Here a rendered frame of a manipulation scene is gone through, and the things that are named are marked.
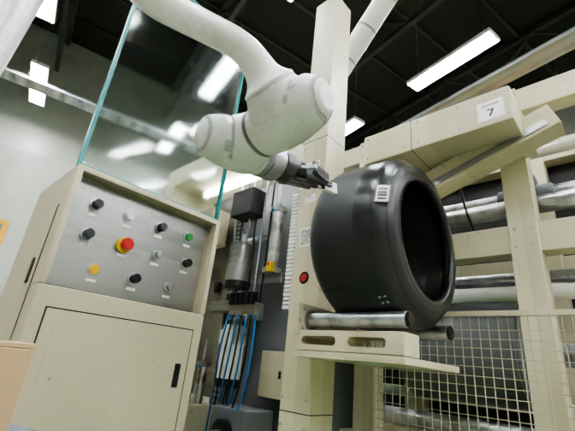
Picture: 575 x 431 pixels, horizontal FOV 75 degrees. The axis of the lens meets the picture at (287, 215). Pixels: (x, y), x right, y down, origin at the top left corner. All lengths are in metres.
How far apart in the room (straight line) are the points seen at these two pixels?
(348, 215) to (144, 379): 0.81
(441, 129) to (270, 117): 1.07
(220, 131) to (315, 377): 0.88
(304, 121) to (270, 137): 0.07
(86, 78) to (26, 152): 2.62
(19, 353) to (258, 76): 0.52
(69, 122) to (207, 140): 10.41
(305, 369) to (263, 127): 0.87
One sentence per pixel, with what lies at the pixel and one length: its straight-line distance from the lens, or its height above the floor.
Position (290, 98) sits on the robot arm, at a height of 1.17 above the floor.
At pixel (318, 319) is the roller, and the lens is 1.21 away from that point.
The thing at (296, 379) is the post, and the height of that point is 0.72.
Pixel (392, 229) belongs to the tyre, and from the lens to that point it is 1.05.
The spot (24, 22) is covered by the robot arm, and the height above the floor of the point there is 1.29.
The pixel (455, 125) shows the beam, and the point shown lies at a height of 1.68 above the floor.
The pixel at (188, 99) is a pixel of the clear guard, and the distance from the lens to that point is 1.66.
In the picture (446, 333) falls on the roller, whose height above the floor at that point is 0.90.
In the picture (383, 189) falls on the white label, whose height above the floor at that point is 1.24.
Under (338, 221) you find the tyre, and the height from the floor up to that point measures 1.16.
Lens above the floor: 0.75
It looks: 22 degrees up
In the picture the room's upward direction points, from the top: 6 degrees clockwise
